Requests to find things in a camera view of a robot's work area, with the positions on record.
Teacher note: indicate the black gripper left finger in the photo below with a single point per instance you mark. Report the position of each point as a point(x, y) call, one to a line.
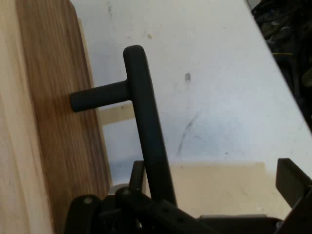
point(151, 214)

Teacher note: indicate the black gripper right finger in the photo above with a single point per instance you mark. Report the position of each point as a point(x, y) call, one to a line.
point(299, 192)

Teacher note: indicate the light wooden strip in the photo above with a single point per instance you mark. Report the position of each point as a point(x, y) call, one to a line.
point(114, 114)

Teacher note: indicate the brown wooden drawer cabinet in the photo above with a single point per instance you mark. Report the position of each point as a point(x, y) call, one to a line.
point(14, 134)

